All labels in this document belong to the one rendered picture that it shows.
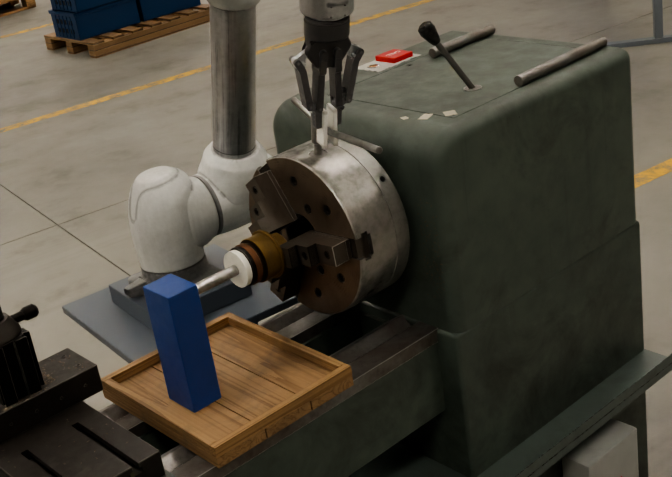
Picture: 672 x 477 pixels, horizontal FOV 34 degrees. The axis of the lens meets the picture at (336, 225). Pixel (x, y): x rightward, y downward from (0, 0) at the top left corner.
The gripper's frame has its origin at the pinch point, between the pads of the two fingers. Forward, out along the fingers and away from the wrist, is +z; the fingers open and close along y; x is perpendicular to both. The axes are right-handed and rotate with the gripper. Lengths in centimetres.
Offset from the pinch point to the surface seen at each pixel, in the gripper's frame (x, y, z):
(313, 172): -0.8, -3.0, 8.1
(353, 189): -5.4, 2.6, 10.6
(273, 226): 2.4, -9.6, 19.2
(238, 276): -2.5, -18.5, 24.5
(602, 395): -15, 59, 70
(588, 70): 3, 58, 2
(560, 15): 430, 387, 184
